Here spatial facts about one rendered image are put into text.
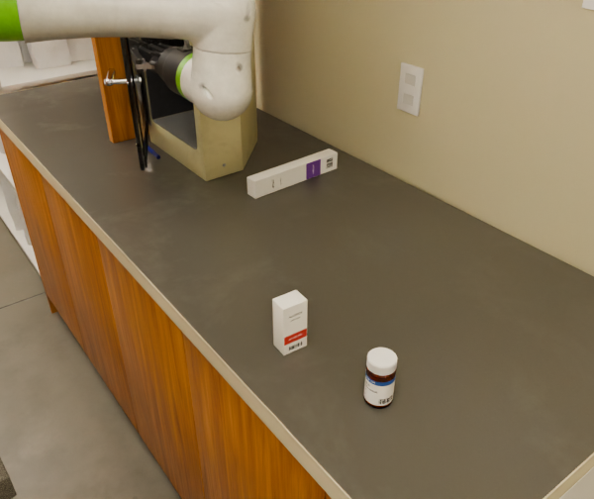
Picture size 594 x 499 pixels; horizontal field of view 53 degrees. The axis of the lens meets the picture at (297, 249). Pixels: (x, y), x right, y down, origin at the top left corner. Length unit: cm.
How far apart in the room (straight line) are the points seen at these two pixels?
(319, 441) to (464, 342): 32
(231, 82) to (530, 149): 63
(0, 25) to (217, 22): 32
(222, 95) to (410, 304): 50
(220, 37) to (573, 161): 71
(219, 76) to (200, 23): 9
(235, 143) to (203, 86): 49
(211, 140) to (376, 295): 61
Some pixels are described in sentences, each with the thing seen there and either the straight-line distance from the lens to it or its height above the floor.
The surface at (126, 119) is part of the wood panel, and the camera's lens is 181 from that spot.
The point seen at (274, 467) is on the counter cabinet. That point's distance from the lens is 109.
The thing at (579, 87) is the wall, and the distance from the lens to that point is 125.
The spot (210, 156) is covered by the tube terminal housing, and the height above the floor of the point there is 100.
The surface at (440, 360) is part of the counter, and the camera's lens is 101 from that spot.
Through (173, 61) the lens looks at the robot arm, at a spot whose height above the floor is 131.
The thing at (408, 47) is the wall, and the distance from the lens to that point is 150.
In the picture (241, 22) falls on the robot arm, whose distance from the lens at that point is 104.
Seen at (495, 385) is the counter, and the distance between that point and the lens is 100.
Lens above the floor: 162
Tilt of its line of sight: 33 degrees down
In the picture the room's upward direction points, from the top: straight up
